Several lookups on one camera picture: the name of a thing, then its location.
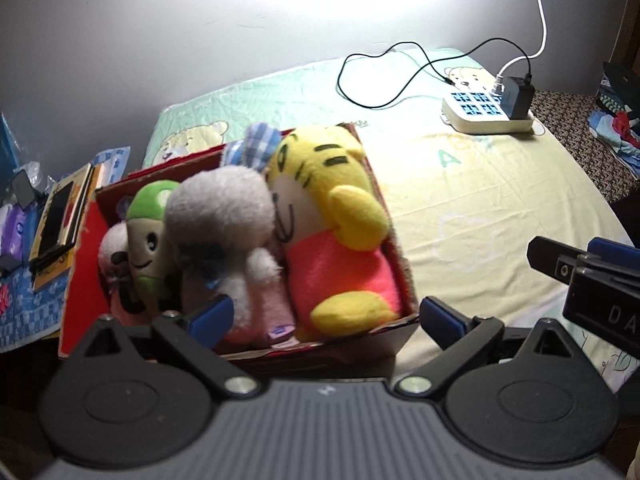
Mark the green plush toy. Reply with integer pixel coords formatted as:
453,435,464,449
125,180,183,316

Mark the small grey bunny plush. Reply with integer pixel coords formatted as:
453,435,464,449
97,222,151,328

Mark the red cardboard box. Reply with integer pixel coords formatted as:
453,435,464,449
57,121,421,363

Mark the pile of clothes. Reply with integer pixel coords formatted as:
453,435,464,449
587,60,640,181

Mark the large grey bow plush toy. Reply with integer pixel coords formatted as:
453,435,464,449
164,122,283,343

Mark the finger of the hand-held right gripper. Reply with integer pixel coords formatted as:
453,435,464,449
527,235,582,283
579,237,640,286

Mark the white cable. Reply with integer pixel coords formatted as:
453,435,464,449
492,0,548,93

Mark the clear plastic bag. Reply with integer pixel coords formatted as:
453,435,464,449
22,160,58,188

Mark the blue patterned packet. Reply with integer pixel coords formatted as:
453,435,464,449
97,146,132,183

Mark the yellow tiger plush toy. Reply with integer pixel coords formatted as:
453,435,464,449
262,124,403,343

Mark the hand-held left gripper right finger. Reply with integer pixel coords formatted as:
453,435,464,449
394,296,576,398

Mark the black power adapter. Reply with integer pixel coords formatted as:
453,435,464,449
500,75,536,121

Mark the blue patterned cloth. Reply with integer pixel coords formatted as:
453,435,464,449
0,260,73,352

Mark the black cable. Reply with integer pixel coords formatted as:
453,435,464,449
336,37,533,110

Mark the yellow black book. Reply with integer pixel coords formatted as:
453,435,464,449
29,162,97,293

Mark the brown patterned cloth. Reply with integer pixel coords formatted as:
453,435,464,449
530,90,640,206

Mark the mauve plush toy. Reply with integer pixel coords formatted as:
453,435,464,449
220,280,301,348

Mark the white blue power strip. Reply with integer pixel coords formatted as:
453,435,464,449
441,87,537,135

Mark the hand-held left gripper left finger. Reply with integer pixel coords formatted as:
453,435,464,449
75,294,263,400

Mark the purple tissue pack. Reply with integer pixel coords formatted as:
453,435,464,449
0,205,30,263

